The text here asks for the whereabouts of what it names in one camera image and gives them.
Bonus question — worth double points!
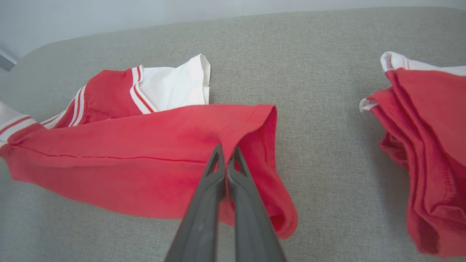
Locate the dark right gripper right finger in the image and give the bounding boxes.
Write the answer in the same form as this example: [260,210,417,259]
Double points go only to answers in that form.
[227,146,287,262]

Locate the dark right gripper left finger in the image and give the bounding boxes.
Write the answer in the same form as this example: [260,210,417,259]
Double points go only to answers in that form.
[164,144,227,262]

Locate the red white Bulls jersey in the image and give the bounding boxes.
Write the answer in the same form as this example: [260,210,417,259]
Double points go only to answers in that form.
[0,54,299,239]

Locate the red Bulls shorts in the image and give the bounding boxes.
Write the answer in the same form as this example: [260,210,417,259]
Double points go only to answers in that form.
[359,51,466,258]

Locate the grey fabric sofa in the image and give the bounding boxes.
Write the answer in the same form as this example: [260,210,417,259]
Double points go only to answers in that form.
[0,7,466,262]

